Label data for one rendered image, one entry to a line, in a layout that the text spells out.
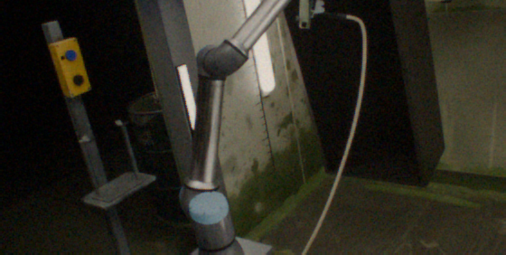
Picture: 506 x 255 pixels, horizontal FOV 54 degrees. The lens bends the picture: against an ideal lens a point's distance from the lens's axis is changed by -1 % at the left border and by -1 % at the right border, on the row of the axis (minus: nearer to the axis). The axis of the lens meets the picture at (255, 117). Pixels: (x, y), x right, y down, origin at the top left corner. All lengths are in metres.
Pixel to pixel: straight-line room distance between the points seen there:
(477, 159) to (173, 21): 2.12
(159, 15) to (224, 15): 0.49
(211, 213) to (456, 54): 2.35
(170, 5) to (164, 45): 0.21
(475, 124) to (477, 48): 0.52
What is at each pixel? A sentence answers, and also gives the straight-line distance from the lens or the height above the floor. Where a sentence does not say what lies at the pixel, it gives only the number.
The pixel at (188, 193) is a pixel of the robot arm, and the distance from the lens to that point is 2.12.
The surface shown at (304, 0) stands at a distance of 2.37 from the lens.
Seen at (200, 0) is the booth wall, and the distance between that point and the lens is 2.87.
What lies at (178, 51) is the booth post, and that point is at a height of 1.34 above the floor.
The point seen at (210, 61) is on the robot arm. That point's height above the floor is 1.43.
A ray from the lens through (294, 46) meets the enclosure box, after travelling 2.64.
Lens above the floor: 1.81
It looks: 19 degrees down
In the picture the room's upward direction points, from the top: 11 degrees counter-clockwise
